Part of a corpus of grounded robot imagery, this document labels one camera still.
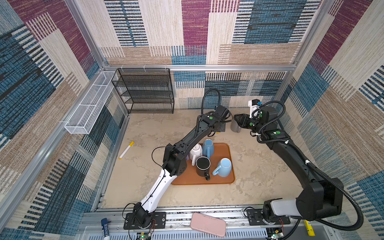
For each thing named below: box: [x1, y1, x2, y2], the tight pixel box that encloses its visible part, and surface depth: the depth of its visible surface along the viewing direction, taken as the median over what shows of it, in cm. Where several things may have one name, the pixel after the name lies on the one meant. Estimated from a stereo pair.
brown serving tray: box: [171, 143, 235, 185], surface depth 89 cm
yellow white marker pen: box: [118, 141, 135, 160], surface depth 101 cm
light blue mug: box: [212, 157, 232, 178], surface depth 84 cm
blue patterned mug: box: [202, 139, 215, 160], surface depth 91 cm
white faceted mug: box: [189, 143, 203, 166], surface depth 89 cm
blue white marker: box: [101, 218, 110, 240], surface depth 71 cm
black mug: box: [195, 156, 211, 181], surface depth 83 cm
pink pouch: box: [190, 212, 227, 237], surface depth 72 cm
